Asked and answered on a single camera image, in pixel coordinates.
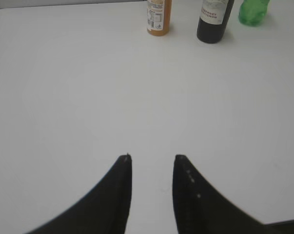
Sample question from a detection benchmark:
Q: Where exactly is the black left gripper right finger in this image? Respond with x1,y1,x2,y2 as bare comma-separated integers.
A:
173,155,294,234

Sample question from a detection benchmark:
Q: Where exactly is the dark red wine bottle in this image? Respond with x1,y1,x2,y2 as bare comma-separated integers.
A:
196,0,234,44

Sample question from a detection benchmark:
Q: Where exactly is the green soda bottle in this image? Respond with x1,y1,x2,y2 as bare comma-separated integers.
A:
238,0,270,26

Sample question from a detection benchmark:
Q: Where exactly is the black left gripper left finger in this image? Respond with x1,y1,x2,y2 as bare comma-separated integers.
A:
31,154,132,234

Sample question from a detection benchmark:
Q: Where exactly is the orange juice bottle white cap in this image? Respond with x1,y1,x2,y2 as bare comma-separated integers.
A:
146,0,172,36

